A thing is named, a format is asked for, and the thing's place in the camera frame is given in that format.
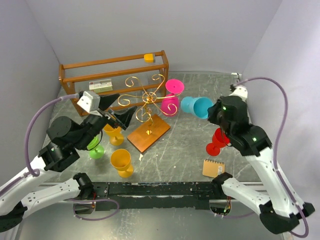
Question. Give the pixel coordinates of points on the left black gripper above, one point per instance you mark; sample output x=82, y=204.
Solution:
x=109, y=116

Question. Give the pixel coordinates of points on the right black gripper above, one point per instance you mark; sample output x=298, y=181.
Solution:
x=215, y=114

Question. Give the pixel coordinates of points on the blue wine glass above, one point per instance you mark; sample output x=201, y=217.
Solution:
x=197, y=106

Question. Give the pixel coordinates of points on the red wine glass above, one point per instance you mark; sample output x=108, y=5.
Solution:
x=219, y=141

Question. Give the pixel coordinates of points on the pink wine glass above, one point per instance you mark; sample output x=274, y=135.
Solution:
x=170, y=103

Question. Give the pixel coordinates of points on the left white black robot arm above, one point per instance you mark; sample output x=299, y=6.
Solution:
x=18, y=200

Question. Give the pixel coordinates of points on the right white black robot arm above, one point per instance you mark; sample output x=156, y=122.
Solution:
x=281, y=209

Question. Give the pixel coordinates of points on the orange wine glass rear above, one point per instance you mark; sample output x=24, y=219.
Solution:
x=115, y=136

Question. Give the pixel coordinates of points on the orange wine glass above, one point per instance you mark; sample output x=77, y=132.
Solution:
x=121, y=161
x=115, y=136

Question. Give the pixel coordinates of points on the wooden shelf rack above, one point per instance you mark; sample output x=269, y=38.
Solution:
x=131, y=77

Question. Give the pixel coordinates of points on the green wine glass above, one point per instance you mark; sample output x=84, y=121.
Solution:
x=96, y=151

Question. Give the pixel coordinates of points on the orange wine glass front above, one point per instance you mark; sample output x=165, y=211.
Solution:
x=121, y=161

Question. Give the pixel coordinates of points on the small white green box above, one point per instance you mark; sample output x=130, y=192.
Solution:
x=102, y=85

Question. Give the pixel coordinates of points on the brown spiral notepad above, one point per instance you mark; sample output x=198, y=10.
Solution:
x=212, y=168

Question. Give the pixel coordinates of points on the yellow grey block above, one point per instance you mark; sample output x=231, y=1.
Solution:
x=149, y=57

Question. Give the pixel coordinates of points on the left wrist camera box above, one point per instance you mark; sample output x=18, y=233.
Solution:
x=89, y=102

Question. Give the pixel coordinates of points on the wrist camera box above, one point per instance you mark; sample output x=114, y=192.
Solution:
x=89, y=102
x=239, y=91

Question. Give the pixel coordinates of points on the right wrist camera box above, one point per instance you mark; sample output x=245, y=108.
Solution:
x=239, y=91

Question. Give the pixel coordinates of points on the gold wire wine glass rack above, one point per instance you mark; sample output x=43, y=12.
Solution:
x=152, y=126

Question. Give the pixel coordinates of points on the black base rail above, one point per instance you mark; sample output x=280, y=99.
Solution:
x=159, y=195

